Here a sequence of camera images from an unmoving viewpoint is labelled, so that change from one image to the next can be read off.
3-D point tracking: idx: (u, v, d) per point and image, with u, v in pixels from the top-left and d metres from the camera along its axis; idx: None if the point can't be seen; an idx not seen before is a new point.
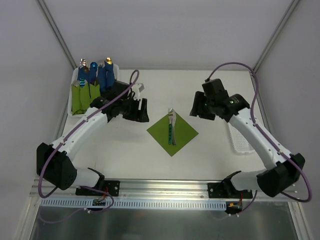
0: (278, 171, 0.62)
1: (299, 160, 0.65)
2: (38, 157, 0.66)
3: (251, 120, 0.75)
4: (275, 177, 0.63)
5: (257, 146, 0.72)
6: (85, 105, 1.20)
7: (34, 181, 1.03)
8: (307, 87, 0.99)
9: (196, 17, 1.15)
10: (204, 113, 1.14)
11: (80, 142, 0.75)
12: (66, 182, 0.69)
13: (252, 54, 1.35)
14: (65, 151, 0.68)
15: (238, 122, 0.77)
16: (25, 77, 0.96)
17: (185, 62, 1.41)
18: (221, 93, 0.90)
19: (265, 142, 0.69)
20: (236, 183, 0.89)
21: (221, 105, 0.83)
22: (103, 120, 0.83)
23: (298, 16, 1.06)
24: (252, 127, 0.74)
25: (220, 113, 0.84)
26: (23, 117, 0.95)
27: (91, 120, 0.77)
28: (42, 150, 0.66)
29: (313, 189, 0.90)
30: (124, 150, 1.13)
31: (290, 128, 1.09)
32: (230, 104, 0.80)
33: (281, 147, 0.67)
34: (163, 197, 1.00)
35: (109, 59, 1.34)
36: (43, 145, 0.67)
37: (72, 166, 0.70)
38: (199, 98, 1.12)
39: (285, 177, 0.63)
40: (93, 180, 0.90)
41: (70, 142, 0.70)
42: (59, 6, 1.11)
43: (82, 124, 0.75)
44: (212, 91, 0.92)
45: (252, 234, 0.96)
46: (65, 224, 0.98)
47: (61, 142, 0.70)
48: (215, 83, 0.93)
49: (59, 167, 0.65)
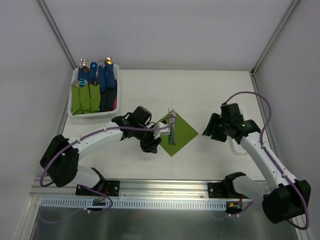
0: (281, 196, 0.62)
1: (304, 189, 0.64)
2: (51, 145, 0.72)
3: (260, 142, 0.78)
4: (277, 201, 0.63)
5: (262, 167, 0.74)
6: (85, 105, 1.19)
7: (34, 181, 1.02)
8: (307, 88, 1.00)
9: (196, 17, 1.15)
10: (217, 134, 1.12)
11: (93, 146, 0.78)
12: (63, 181, 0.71)
13: (251, 55, 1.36)
14: (78, 150, 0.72)
15: (247, 143, 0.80)
16: (25, 76, 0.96)
17: (184, 62, 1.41)
18: (237, 116, 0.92)
19: (270, 164, 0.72)
20: (238, 184, 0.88)
21: (234, 126, 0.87)
22: (118, 137, 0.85)
23: (298, 17, 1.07)
24: (259, 149, 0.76)
25: (231, 134, 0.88)
26: (23, 116, 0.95)
27: (109, 132, 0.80)
28: (57, 141, 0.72)
29: (312, 188, 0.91)
30: (124, 150, 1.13)
31: (290, 128, 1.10)
32: (242, 127, 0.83)
33: (285, 171, 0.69)
34: (163, 197, 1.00)
35: (110, 59, 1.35)
36: (61, 136, 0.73)
37: (75, 168, 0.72)
38: (214, 120, 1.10)
39: (288, 204, 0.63)
40: (93, 181, 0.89)
41: (84, 143, 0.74)
42: (60, 5, 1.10)
43: (99, 132, 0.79)
44: (228, 114, 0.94)
45: (251, 234, 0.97)
46: (65, 224, 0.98)
47: (77, 139, 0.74)
48: (233, 107, 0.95)
49: (65, 162, 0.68)
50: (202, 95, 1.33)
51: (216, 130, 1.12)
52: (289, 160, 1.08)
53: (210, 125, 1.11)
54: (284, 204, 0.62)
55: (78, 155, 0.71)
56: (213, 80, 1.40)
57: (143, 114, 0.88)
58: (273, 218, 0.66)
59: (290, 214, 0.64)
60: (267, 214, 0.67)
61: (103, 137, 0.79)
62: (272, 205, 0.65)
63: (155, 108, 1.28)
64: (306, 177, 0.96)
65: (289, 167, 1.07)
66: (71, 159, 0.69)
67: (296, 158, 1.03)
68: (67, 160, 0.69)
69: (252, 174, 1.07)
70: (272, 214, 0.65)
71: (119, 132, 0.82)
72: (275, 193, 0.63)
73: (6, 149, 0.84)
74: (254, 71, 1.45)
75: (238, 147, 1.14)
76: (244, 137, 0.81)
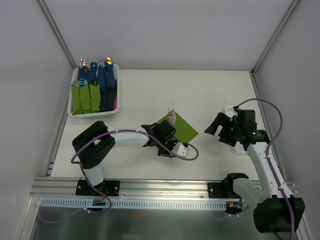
0: (272, 206, 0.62)
1: (298, 207, 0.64)
2: (91, 128, 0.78)
3: (265, 151, 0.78)
4: (266, 211, 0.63)
5: (261, 175, 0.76)
6: (85, 105, 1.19)
7: (34, 181, 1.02)
8: (307, 87, 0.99)
9: (196, 17, 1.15)
10: (225, 135, 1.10)
11: (123, 142, 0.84)
12: (90, 162, 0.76)
13: (252, 54, 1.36)
14: (114, 139, 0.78)
15: (252, 150, 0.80)
16: (25, 76, 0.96)
17: (185, 62, 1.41)
18: (251, 124, 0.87)
19: (270, 174, 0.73)
20: (238, 184, 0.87)
21: (243, 132, 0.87)
22: (142, 142, 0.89)
23: (298, 16, 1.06)
24: (263, 159, 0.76)
25: (239, 139, 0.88)
26: (23, 116, 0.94)
27: (140, 134, 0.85)
28: (98, 126, 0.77)
29: (313, 189, 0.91)
30: (124, 150, 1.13)
31: (290, 128, 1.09)
32: (253, 134, 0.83)
33: (283, 184, 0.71)
34: (163, 197, 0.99)
35: (110, 59, 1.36)
36: (102, 123, 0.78)
37: (103, 154, 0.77)
38: (224, 121, 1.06)
39: (276, 217, 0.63)
40: (95, 179, 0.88)
41: (119, 135, 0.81)
42: (60, 5, 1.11)
43: (131, 131, 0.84)
44: (243, 119, 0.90)
45: (251, 234, 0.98)
46: (65, 224, 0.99)
47: (115, 130, 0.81)
48: (250, 113, 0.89)
49: (99, 147, 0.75)
50: (202, 95, 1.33)
51: (223, 132, 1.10)
52: (289, 160, 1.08)
53: (215, 123, 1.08)
54: (273, 215, 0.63)
55: (113, 143, 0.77)
56: (213, 80, 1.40)
57: (167, 128, 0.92)
58: (259, 225, 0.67)
59: (277, 227, 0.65)
60: (255, 221, 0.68)
61: (133, 137, 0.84)
62: (261, 214, 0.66)
63: (155, 108, 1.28)
64: (306, 177, 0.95)
65: (289, 167, 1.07)
66: (105, 146, 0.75)
67: (296, 158, 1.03)
68: (100, 147, 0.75)
69: (252, 174, 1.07)
70: (260, 221, 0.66)
71: (146, 139, 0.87)
72: (267, 203, 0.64)
73: (6, 149, 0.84)
74: (254, 71, 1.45)
75: (239, 147, 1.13)
76: (251, 144, 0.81)
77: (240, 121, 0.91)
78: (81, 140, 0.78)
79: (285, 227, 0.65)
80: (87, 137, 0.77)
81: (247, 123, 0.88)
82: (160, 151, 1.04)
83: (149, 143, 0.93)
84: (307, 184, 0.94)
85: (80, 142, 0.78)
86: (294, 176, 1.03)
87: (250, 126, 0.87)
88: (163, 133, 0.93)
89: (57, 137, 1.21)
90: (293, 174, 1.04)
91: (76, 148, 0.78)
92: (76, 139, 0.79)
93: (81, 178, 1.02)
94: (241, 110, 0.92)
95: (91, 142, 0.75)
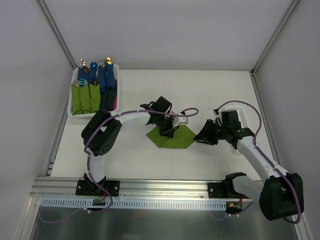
0: (272, 186, 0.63)
1: (296, 181, 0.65)
2: (96, 116, 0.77)
3: (253, 142, 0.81)
4: (269, 192, 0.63)
5: (256, 165, 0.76)
6: (85, 105, 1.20)
7: (34, 181, 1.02)
8: (307, 88, 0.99)
9: (197, 17, 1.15)
10: (211, 138, 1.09)
11: (127, 124, 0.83)
12: (103, 149, 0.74)
13: (252, 54, 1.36)
14: (120, 122, 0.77)
15: (243, 146, 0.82)
16: (25, 76, 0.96)
17: (186, 62, 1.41)
18: (236, 123, 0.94)
19: (263, 159, 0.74)
20: (238, 183, 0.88)
21: (230, 132, 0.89)
22: (145, 120, 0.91)
23: (298, 17, 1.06)
24: (253, 149, 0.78)
25: (227, 139, 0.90)
26: (23, 116, 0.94)
27: (141, 113, 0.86)
28: (102, 112, 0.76)
29: (315, 189, 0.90)
30: (124, 151, 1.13)
31: (290, 128, 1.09)
32: (238, 132, 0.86)
33: (277, 164, 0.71)
34: (163, 197, 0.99)
35: (110, 59, 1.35)
36: (104, 109, 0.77)
37: (113, 137, 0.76)
38: (211, 123, 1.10)
39: (280, 196, 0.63)
40: (100, 176, 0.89)
41: (123, 117, 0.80)
42: (60, 5, 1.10)
43: (131, 112, 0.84)
44: (227, 120, 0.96)
45: (252, 235, 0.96)
46: (65, 224, 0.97)
47: (118, 113, 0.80)
48: (232, 114, 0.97)
49: (107, 133, 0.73)
50: (202, 95, 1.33)
51: (210, 134, 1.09)
52: (289, 160, 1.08)
53: (205, 129, 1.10)
54: (276, 196, 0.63)
55: (120, 126, 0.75)
56: (213, 80, 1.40)
57: (164, 104, 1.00)
58: (267, 214, 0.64)
59: (284, 211, 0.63)
60: (262, 211, 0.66)
61: (136, 117, 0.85)
62: (266, 199, 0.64)
63: None
64: (307, 177, 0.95)
65: (289, 166, 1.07)
66: (114, 129, 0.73)
67: (297, 158, 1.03)
68: (109, 130, 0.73)
69: (253, 174, 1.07)
70: (266, 209, 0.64)
71: (147, 116, 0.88)
72: (267, 184, 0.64)
73: (6, 149, 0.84)
74: (254, 71, 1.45)
75: None
76: (239, 140, 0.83)
77: (225, 123, 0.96)
78: (88, 131, 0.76)
79: (292, 207, 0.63)
80: (94, 126, 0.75)
81: (232, 123, 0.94)
82: (161, 130, 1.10)
83: (151, 121, 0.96)
84: (308, 184, 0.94)
85: (89, 133, 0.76)
86: None
87: (235, 126, 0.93)
88: (162, 109, 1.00)
89: (57, 137, 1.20)
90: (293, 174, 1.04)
91: (85, 139, 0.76)
92: (84, 131, 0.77)
93: (81, 178, 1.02)
94: (223, 112, 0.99)
95: (98, 129, 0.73)
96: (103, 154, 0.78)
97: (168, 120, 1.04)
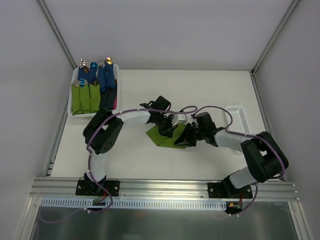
0: (248, 146, 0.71)
1: (267, 136, 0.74)
2: (97, 115, 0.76)
3: (224, 130, 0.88)
4: (249, 154, 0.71)
5: (235, 144, 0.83)
6: (85, 105, 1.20)
7: (34, 181, 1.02)
8: (306, 88, 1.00)
9: (197, 17, 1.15)
10: (189, 137, 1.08)
11: (127, 122, 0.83)
12: (105, 147, 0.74)
13: (252, 54, 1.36)
14: (122, 121, 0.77)
15: (220, 138, 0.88)
16: (25, 76, 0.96)
17: (186, 62, 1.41)
18: (210, 125, 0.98)
19: (236, 135, 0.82)
20: (236, 180, 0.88)
21: (208, 135, 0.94)
22: (145, 119, 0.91)
23: (298, 17, 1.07)
24: (226, 134, 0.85)
25: (207, 141, 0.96)
26: (23, 115, 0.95)
27: (141, 112, 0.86)
28: (103, 111, 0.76)
29: (315, 189, 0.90)
30: (124, 150, 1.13)
31: (290, 128, 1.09)
32: (213, 132, 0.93)
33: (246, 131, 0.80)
34: (163, 197, 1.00)
35: (110, 59, 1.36)
36: (105, 108, 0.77)
37: (115, 136, 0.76)
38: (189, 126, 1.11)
39: (259, 153, 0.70)
40: (99, 175, 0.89)
41: (125, 116, 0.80)
42: (60, 5, 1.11)
43: (132, 111, 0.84)
44: (203, 123, 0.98)
45: (253, 235, 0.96)
46: (65, 224, 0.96)
47: (119, 112, 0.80)
48: (206, 116, 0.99)
49: (110, 131, 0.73)
50: (202, 95, 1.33)
51: (188, 135, 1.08)
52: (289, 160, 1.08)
53: (183, 133, 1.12)
54: (255, 154, 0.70)
55: (122, 123, 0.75)
56: (213, 80, 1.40)
57: (163, 103, 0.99)
58: (259, 176, 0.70)
59: (271, 167, 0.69)
60: (255, 176, 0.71)
61: (137, 116, 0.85)
62: (250, 163, 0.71)
63: None
64: (307, 176, 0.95)
65: (289, 166, 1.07)
66: (116, 127, 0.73)
67: (297, 158, 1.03)
68: (111, 128, 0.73)
69: None
70: (255, 171, 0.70)
71: (148, 115, 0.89)
72: (244, 147, 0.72)
73: (6, 149, 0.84)
74: (254, 71, 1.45)
75: None
76: (215, 135, 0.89)
77: (201, 126, 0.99)
78: (89, 129, 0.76)
79: (276, 160, 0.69)
80: (96, 124, 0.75)
81: (207, 125, 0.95)
82: (160, 129, 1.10)
83: (151, 120, 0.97)
84: (309, 183, 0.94)
85: (91, 131, 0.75)
86: (296, 176, 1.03)
87: (210, 127, 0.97)
88: (161, 108, 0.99)
89: (57, 137, 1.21)
90: (293, 174, 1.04)
91: (87, 139, 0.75)
92: (86, 130, 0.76)
93: (81, 178, 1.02)
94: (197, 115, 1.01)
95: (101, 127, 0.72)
96: (105, 152, 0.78)
97: (167, 119, 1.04)
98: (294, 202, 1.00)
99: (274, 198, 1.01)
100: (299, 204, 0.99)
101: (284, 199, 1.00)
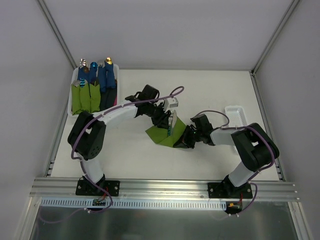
0: (238, 136, 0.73)
1: (256, 126, 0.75)
2: (78, 120, 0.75)
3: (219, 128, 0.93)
4: (239, 144, 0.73)
5: (224, 138, 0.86)
6: (85, 105, 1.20)
7: (34, 181, 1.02)
8: (306, 88, 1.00)
9: (197, 16, 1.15)
10: (187, 138, 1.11)
11: (113, 121, 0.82)
12: (91, 152, 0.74)
13: (252, 54, 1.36)
14: (104, 122, 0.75)
15: (214, 135, 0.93)
16: (25, 76, 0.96)
17: (186, 62, 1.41)
18: (208, 126, 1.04)
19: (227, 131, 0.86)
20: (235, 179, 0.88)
21: (205, 135, 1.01)
22: (133, 112, 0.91)
23: (298, 17, 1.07)
24: (219, 130, 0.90)
25: (204, 141, 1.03)
26: (23, 115, 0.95)
27: (126, 107, 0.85)
28: (83, 116, 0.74)
29: (315, 189, 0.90)
30: (123, 151, 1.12)
31: (290, 128, 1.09)
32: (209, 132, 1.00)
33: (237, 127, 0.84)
34: (163, 197, 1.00)
35: (110, 59, 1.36)
36: (86, 112, 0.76)
37: (100, 139, 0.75)
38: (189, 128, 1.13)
39: (248, 143, 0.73)
40: (99, 175, 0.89)
41: (108, 117, 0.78)
42: (60, 5, 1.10)
43: (116, 109, 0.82)
44: (200, 125, 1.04)
45: (253, 235, 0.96)
46: (65, 224, 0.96)
47: (101, 113, 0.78)
48: (203, 117, 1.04)
49: (93, 135, 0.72)
50: (202, 95, 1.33)
51: (187, 136, 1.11)
52: (289, 160, 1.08)
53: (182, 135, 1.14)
54: (245, 144, 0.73)
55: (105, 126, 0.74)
56: (213, 80, 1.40)
57: (150, 92, 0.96)
58: (251, 165, 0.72)
59: (263, 155, 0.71)
60: (248, 166, 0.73)
61: (121, 113, 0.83)
62: (242, 153, 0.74)
63: None
64: (307, 177, 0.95)
65: (289, 166, 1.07)
66: (98, 131, 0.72)
67: (297, 158, 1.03)
68: (95, 132, 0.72)
69: None
70: (247, 160, 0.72)
71: (134, 109, 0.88)
72: (234, 138, 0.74)
73: (6, 149, 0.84)
74: (254, 71, 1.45)
75: None
76: (211, 134, 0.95)
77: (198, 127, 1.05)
78: (73, 135, 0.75)
79: (266, 149, 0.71)
80: (79, 130, 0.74)
81: (204, 126, 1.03)
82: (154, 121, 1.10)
83: (140, 113, 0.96)
84: (309, 184, 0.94)
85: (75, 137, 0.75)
86: (296, 176, 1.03)
87: (207, 128, 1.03)
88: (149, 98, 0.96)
89: (57, 137, 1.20)
90: (293, 174, 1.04)
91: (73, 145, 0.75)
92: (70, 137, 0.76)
93: (81, 178, 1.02)
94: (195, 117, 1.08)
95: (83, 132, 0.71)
96: (95, 155, 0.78)
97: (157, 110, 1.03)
98: (294, 202, 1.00)
99: (274, 198, 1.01)
100: (299, 204, 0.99)
101: (284, 199, 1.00)
